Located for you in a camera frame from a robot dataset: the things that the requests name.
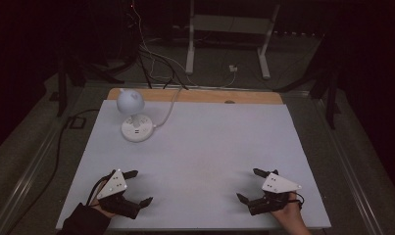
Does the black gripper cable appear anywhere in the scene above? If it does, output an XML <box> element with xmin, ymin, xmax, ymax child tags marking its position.
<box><xmin>85</xmin><ymin>169</ymin><xmax>117</xmax><ymax>207</ymax></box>
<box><xmin>292</xmin><ymin>191</ymin><xmax>306</xmax><ymax>211</ymax></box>

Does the wooden table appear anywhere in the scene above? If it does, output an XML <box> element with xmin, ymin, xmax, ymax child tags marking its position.
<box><xmin>106</xmin><ymin>87</ymin><xmax>284</xmax><ymax>106</ymax></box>

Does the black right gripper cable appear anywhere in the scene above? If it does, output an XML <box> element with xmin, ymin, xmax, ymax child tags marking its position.
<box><xmin>292</xmin><ymin>191</ymin><xmax>306</xmax><ymax>211</ymax></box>

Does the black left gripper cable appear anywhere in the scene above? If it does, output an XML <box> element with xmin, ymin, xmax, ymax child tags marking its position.
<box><xmin>85</xmin><ymin>169</ymin><xmax>117</xmax><ymax>207</ymax></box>

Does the white lamp cable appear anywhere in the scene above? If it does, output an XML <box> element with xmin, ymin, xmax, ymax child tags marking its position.
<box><xmin>151</xmin><ymin>85</ymin><xmax>184</xmax><ymax>129</ymax></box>

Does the person's left hand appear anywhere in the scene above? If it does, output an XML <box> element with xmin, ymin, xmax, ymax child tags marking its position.
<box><xmin>88</xmin><ymin>181</ymin><xmax>117</xmax><ymax>219</ymax></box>

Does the person's right hand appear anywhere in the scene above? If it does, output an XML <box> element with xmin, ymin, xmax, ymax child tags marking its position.
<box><xmin>271</xmin><ymin>191</ymin><xmax>307</xmax><ymax>228</ymax></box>

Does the white table mat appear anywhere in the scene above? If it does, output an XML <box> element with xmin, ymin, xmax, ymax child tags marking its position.
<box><xmin>55</xmin><ymin>99</ymin><xmax>332</xmax><ymax>231</ymax></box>

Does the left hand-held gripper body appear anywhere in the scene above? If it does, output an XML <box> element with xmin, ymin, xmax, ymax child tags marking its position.
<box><xmin>96</xmin><ymin>168</ymin><xmax>141</xmax><ymax>220</ymax></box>

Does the white metal stand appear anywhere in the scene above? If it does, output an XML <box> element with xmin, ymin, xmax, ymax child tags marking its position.
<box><xmin>184</xmin><ymin>0</ymin><xmax>281</xmax><ymax>80</ymax></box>

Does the white round-base desk lamp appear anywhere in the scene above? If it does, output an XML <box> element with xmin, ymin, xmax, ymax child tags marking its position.
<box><xmin>116</xmin><ymin>87</ymin><xmax>154</xmax><ymax>143</ymax></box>

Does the black floor cable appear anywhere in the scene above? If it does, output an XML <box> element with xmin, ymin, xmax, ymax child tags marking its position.
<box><xmin>3</xmin><ymin>108</ymin><xmax>101</xmax><ymax>235</ymax></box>

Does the bundle of black cables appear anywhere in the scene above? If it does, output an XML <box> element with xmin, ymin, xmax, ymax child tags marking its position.
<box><xmin>132</xmin><ymin>42</ymin><xmax>190</xmax><ymax>91</ymax></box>

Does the thin white floor cable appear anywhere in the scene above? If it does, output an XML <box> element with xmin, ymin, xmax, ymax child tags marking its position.
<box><xmin>131</xmin><ymin>0</ymin><xmax>239</xmax><ymax>90</ymax></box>

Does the black tripod stand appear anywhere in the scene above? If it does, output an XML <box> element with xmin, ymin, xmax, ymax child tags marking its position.
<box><xmin>48</xmin><ymin>45</ymin><xmax>125</xmax><ymax>118</ymax></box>
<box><xmin>272</xmin><ymin>30</ymin><xmax>345</xmax><ymax>130</ymax></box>

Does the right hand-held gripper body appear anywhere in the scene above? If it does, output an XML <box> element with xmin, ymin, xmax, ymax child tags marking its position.
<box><xmin>248</xmin><ymin>172</ymin><xmax>303</xmax><ymax>216</ymax></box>

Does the black square floor box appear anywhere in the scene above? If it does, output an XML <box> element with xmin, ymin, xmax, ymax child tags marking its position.
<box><xmin>69</xmin><ymin>116</ymin><xmax>87</xmax><ymax>130</ymax></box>

